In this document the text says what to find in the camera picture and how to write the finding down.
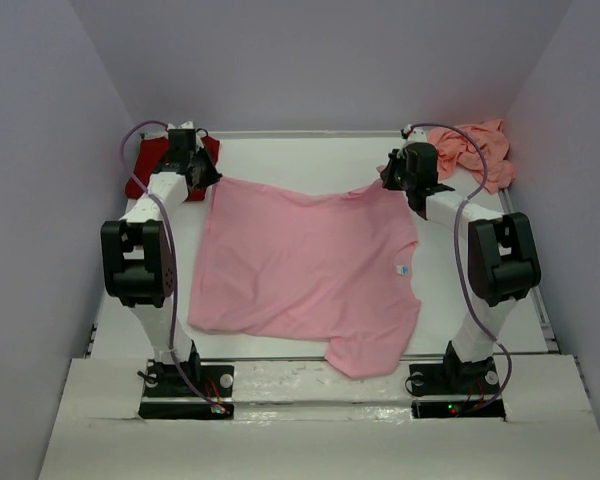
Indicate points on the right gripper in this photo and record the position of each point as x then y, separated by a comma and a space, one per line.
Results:
398, 156

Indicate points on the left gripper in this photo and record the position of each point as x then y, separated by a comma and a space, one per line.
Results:
211, 176

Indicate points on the pink t-shirt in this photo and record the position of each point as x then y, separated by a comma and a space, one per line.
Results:
335, 268

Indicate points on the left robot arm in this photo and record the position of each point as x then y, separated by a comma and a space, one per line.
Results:
139, 252

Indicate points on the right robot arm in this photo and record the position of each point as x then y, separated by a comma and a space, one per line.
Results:
496, 259

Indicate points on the red folded t-shirt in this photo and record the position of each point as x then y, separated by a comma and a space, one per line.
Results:
150, 152

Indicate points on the salmon crumpled t-shirt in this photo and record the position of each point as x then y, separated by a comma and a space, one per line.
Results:
454, 151

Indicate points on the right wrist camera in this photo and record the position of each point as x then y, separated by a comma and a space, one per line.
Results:
412, 135

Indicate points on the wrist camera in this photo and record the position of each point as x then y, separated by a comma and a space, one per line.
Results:
187, 125
412, 135

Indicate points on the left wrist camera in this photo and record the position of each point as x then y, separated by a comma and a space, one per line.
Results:
187, 125

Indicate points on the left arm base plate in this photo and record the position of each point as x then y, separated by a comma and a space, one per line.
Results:
166, 396

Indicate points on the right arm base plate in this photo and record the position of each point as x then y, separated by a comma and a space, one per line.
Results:
455, 395

